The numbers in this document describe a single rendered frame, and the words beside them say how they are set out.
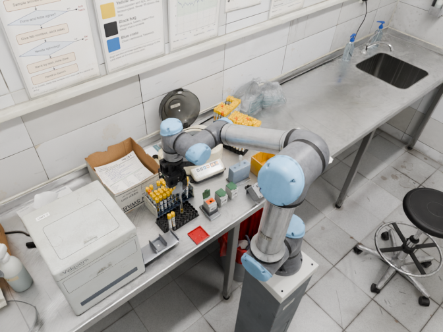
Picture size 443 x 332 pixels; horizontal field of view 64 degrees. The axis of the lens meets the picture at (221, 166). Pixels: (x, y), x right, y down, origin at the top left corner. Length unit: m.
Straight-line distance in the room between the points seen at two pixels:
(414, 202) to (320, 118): 0.70
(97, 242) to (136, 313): 1.21
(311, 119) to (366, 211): 1.08
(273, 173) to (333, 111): 1.48
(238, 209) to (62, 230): 0.75
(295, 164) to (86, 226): 0.72
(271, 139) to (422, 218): 1.32
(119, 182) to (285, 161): 0.98
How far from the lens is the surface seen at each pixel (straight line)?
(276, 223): 1.02
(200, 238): 1.52
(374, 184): 3.23
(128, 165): 1.75
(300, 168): 0.87
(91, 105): 1.66
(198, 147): 1.14
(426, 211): 2.26
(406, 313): 2.64
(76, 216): 1.29
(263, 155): 1.80
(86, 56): 1.55
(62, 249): 1.22
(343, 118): 2.28
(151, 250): 1.46
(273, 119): 2.14
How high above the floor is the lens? 2.15
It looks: 45 degrees down
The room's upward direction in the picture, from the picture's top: 3 degrees clockwise
